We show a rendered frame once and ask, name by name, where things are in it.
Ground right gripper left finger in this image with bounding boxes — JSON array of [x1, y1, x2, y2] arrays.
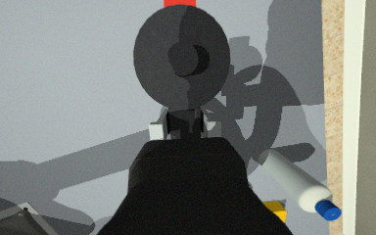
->
[[149, 109, 170, 141]]

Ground white plastic bottle with blue cap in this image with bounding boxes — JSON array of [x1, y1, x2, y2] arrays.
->
[[258, 149, 342, 221]]

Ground yellow tape measure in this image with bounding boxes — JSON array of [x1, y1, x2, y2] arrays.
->
[[263, 201, 287, 223]]

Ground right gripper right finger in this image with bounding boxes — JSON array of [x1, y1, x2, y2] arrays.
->
[[201, 107, 221, 138]]

